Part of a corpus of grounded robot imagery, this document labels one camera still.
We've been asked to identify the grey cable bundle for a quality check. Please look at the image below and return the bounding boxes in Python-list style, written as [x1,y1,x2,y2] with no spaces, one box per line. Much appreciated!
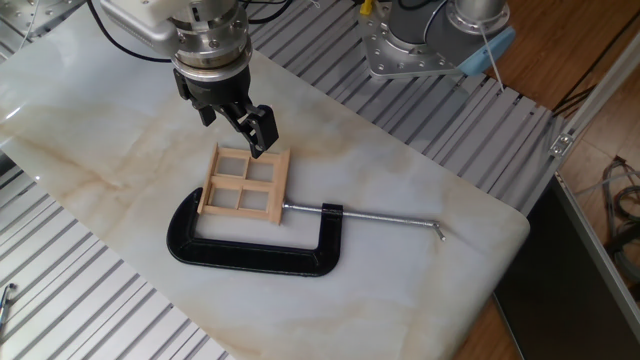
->
[574,154,640,284]

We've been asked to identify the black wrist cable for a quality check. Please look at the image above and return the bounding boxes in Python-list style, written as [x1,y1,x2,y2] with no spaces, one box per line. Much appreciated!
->
[85,0,174,65]

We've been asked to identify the miniature wooden window frame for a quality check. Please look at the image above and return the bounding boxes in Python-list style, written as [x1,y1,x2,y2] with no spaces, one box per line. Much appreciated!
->
[196,143,292,226]

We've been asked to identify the thin white cable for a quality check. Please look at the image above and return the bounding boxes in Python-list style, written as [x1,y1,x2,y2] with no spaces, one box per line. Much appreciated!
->
[18,0,42,51]

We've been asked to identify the white marble slab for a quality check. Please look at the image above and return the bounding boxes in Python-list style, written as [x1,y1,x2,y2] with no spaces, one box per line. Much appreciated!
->
[0,0,531,360]

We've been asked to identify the black floor cables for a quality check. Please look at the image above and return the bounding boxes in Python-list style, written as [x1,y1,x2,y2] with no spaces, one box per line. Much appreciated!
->
[551,83,597,117]

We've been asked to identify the black panel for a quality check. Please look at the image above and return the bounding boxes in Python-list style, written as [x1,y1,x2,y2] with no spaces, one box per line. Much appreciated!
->
[492,174,640,360]

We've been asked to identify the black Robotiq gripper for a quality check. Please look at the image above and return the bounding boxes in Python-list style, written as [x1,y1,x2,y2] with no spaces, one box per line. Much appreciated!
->
[172,63,280,160]

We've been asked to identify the black C-clamp with steel screw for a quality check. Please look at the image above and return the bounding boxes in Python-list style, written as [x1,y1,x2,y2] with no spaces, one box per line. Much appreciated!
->
[166,187,447,278]

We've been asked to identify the white cable tie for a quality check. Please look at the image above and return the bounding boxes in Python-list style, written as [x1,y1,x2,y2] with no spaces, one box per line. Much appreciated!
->
[477,22,505,94]

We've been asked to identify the silver corner bracket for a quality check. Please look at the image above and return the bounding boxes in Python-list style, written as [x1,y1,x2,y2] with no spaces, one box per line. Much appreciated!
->
[548,132,575,159]

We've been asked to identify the silver plate with holes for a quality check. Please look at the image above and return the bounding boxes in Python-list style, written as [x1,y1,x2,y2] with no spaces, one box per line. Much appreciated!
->
[0,0,86,37]

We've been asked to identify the aluminium frame profile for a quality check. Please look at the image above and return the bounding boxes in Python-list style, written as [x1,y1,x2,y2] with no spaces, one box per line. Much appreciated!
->
[519,29,640,216]
[552,172,640,321]

